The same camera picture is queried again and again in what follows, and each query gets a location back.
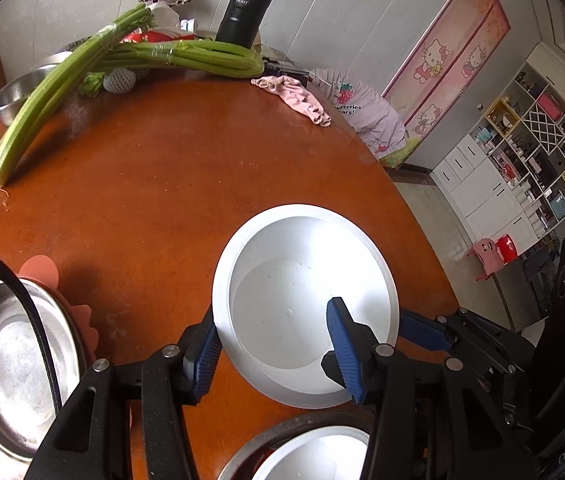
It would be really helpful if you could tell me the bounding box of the red paper bowl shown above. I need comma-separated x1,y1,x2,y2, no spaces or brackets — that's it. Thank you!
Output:
252,426,369,480
212,204,399,410

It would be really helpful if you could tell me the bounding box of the steel round pan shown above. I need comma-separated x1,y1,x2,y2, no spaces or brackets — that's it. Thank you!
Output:
0,278,87,463

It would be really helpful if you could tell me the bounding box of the shiny steel bowl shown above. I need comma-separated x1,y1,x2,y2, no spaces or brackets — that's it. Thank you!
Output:
218,404,372,479

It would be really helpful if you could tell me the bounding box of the orange bear-shaped plate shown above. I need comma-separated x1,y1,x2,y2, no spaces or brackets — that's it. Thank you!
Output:
18,255,99,365

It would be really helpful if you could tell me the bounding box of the pink child stool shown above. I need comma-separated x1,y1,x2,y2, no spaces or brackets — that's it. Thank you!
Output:
465,238,506,281

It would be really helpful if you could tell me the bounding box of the white shelf cabinet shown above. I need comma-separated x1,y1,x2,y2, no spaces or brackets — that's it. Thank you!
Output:
432,44,565,252

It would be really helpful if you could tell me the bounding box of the pink clothing on chair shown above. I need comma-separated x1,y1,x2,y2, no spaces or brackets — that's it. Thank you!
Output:
311,68,407,159

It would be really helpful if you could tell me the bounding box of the pink cloth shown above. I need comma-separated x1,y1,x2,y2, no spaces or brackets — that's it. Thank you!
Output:
251,76,331,127

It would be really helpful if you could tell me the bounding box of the pink Hello Kitty wardrobe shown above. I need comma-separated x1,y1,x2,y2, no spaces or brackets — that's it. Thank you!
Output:
380,0,510,168

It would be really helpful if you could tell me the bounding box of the celery bunch left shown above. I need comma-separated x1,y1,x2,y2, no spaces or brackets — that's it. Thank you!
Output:
0,3,153,188

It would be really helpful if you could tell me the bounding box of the celery bunch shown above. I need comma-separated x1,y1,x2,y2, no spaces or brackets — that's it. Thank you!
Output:
0,3,153,188
92,39,265,79

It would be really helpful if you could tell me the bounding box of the steel mixing bowl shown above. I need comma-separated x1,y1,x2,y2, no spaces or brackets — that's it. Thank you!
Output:
0,64,57,127

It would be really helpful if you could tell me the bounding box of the green leafy vegetable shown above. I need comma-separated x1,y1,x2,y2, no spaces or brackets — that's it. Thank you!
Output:
77,72,106,99

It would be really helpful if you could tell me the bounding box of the celery bunch right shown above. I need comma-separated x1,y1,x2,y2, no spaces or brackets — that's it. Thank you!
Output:
92,39,265,79

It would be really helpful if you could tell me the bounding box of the black thermos bottle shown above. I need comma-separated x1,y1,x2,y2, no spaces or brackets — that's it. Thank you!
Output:
215,0,273,48

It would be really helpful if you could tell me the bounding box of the black camera cable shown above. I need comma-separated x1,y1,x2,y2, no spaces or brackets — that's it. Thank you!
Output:
0,234,64,416

